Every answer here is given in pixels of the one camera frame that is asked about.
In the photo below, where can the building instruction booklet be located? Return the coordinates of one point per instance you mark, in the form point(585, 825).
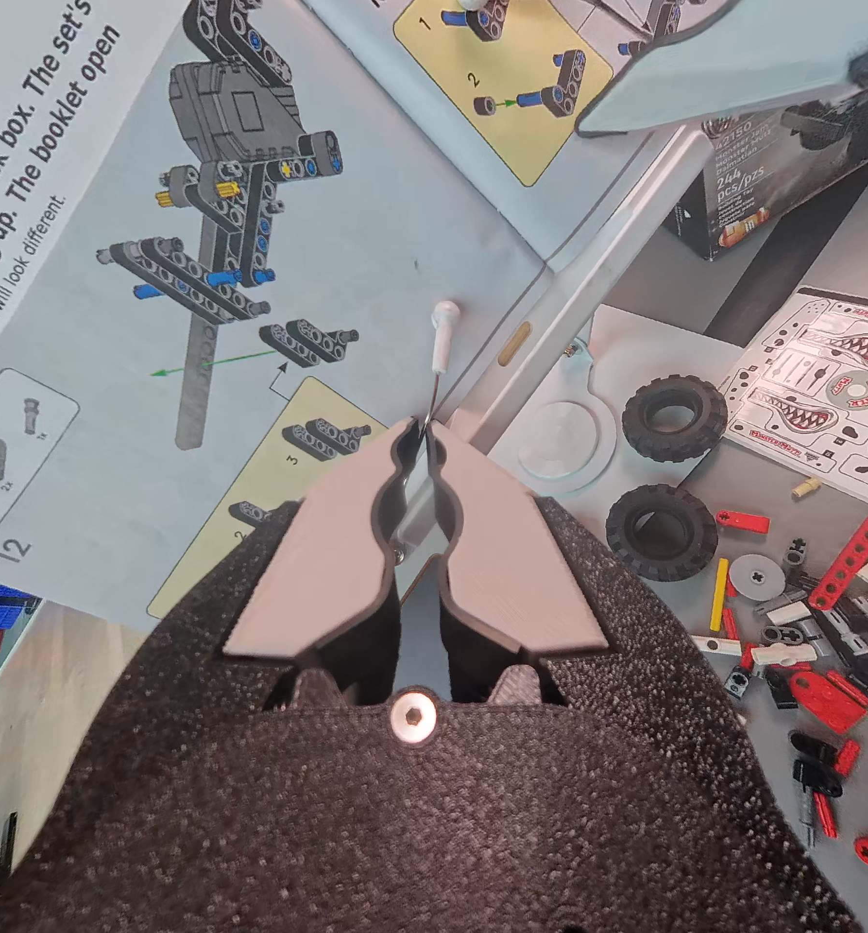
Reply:
point(375, 240)

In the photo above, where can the white book stand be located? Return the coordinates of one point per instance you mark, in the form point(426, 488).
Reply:
point(594, 240)

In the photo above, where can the black toy set box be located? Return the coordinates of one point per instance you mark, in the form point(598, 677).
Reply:
point(769, 189)

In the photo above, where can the printed sticker sheet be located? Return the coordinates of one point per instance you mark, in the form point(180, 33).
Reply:
point(791, 342)

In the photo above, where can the black rubber toy tire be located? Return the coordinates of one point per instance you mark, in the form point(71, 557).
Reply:
point(623, 539)
point(638, 408)

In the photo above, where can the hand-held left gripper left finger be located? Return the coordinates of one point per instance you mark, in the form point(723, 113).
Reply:
point(324, 568)

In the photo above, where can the tan connector pin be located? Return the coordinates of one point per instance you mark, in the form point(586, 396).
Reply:
point(805, 487)

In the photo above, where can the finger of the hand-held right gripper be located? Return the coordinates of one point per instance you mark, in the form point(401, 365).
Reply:
point(732, 73)

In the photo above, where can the rounded wooden board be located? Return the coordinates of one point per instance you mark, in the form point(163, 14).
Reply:
point(55, 670)

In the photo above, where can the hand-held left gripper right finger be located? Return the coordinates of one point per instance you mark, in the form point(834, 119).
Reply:
point(514, 576)

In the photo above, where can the pile of mixed brick parts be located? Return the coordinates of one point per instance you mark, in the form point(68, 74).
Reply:
point(834, 583)

